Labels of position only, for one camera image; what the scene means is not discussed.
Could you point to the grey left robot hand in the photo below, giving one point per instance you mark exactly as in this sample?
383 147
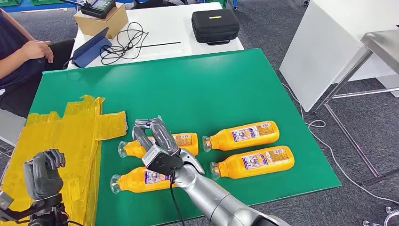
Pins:
42 177

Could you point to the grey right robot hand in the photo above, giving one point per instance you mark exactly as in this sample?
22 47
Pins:
162 134

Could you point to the person's right hand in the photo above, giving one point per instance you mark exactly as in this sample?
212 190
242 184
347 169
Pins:
35 50

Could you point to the orange plastic bottle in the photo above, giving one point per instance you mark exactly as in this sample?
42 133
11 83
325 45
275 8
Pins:
131 182
230 167
129 149
224 140

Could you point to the person's left forearm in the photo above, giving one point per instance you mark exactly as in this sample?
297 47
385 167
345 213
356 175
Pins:
12 26

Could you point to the person's right forearm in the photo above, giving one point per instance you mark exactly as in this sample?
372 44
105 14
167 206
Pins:
12 64

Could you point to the person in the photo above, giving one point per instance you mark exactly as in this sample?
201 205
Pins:
9 40

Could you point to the blue metal shelf rack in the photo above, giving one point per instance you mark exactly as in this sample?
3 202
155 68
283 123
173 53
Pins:
28 8

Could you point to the green table board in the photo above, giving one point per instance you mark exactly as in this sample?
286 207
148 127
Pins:
187 93

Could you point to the green plastic crate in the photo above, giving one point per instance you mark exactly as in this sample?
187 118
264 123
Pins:
9 2
46 2

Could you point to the yellow tape sheet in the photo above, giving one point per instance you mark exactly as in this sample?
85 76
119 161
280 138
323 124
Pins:
78 140

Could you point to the blue tablet case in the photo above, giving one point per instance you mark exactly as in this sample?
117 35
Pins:
90 50

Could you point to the grey side table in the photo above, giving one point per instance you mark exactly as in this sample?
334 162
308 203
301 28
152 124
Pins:
11 124

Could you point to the cardboard box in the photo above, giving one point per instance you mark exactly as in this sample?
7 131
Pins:
103 26

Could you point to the black remote controller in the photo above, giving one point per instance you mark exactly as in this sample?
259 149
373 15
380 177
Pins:
96 9

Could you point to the thin black rod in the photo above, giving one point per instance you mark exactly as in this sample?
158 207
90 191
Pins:
159 44

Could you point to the white table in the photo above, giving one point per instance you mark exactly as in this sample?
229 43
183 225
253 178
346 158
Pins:
168 28

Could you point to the black carrying case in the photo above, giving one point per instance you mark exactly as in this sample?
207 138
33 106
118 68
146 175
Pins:
215 28

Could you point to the blue trolley leg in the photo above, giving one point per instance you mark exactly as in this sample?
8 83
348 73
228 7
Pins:
235 3

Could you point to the white cabinet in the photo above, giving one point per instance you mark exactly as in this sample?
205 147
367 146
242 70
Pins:
318 56

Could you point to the black caster wheel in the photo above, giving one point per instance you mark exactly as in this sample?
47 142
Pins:
306 3

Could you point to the chrome chair base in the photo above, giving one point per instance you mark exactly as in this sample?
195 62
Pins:
391 215

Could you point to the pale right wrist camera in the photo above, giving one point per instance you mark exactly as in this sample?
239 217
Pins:
152 155

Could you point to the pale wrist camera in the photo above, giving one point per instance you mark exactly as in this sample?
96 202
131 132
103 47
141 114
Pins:
6 201
152 155

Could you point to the black right camera bracket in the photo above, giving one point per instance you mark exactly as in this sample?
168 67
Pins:
165 163

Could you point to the black camera bracket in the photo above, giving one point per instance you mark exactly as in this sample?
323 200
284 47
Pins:
21 213
165 163

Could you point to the black left camera bracket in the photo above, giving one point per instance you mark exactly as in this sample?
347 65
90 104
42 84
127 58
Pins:
21 213

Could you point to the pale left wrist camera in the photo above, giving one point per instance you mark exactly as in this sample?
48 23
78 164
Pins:
6 201

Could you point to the steel frame table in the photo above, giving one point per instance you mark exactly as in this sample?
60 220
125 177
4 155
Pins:
383 43

